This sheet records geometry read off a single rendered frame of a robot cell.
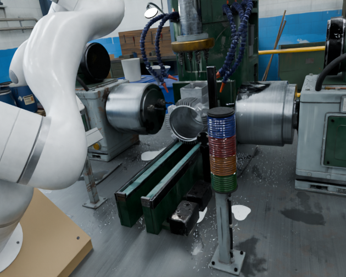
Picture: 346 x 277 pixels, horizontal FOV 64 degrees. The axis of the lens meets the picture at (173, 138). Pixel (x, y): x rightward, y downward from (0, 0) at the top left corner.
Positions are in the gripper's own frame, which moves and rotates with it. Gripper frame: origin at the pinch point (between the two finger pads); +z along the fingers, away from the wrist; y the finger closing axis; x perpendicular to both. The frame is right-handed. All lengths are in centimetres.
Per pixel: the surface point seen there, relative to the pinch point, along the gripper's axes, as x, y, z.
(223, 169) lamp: -52, -17, 29
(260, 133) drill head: -47, 28, 36
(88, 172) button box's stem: 3.3, -5.6, 15.4
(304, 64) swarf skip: -21, 449, 69
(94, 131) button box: -3.5, 1.2, 4.0
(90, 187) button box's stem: 6.4, -6.3, 20.7
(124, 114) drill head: 2.2, 26.9, 2.8
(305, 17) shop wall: -48, 555, 4
